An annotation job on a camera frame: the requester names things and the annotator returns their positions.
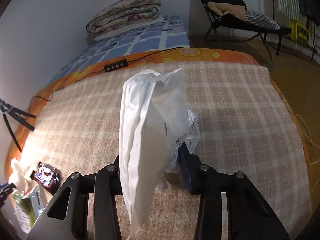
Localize green white milk carton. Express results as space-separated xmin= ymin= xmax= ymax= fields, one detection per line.
xmin=13 ymin=184 xmax=48 ymax=235

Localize beige plaid woven blanket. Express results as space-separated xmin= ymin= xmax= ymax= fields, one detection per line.
xmin=20 ymin=61 xmax=311 ymax=238

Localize black tripod stand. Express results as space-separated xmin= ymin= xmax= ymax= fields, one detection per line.
xmin=1 ymin=99 xmax=36 ymax=153

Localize striped garment on chair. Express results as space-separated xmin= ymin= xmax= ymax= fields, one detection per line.
xmin=245 ymin=11 xmax=281 ymax=30

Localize orange floral bed sheet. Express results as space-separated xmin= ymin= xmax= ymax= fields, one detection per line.
xmin=3 ymin=48 xmax=310 ymax=180

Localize black power cable with switch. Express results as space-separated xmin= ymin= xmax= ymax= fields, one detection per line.
xmin=26 ymin=47 xmax=186 ymax=106

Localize folded floral quilt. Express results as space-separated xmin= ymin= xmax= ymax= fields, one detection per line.
xmin=86 ymin=0 xmax=163 ymax=41

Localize crumpled white tissue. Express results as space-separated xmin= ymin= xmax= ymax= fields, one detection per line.
xmin=8 ymin=158 xmax=31 ymax=194

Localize blue checkered bed sheet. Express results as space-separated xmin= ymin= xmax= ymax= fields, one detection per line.
xmin=52 ymin=15 xmax=190 ymax=82

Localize beige clothes on chair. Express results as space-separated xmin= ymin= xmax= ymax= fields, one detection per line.
xmin=207 ymin=2 xmax=246 ymax=22

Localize black folding chair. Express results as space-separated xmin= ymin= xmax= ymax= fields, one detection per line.
xmin=200 ymin=0 xmax=292 ymax=60

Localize white plastic bag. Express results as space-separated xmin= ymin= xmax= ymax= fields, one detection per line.
xmin=118 ymin=68 xmax=200 ymax=238

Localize snickers bar wrapper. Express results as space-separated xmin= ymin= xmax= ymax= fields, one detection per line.
xmin=30 ymin=161 xmax=61 ymax=195

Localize yellow box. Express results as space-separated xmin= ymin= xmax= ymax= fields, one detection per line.
xmin=289 ymin=20 xmax=310 ymax=47

